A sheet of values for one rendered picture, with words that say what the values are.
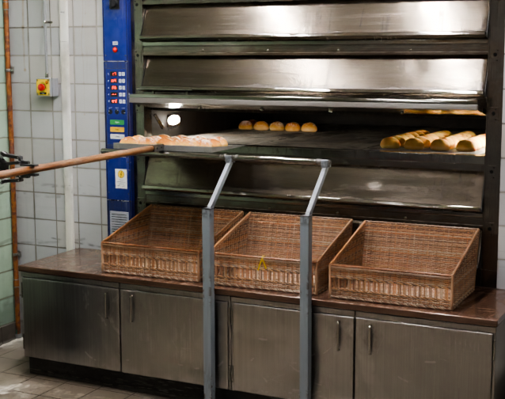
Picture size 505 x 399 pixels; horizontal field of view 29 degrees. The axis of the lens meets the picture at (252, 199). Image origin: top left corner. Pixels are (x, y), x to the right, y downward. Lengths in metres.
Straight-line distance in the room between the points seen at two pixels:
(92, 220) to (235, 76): 1.20
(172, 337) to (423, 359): 1.21
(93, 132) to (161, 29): 0.71
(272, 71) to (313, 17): 0.33
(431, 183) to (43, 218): 2.27
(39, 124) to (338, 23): 1.86
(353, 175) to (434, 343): 1.01
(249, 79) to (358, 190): 0.78
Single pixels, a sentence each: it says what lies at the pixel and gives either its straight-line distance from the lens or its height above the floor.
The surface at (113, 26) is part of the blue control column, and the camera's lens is 5.33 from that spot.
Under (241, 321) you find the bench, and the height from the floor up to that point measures 0.44.
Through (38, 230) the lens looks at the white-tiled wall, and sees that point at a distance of 5.77.
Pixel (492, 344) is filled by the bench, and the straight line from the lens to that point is 4.15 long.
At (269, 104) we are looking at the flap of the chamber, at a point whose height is 1.40.
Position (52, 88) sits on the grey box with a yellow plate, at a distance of 5.54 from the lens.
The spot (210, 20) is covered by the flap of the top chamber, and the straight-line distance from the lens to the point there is 5.07.
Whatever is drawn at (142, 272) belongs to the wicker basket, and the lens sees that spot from 4.81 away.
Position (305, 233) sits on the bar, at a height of 0.88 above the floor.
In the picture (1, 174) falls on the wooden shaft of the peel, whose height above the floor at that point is 1.19.
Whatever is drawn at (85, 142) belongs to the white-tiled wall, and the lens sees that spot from 5.50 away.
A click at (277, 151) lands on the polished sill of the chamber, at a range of 4.91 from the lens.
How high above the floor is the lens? 1.64
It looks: 8 degrees down
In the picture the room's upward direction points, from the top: straight up
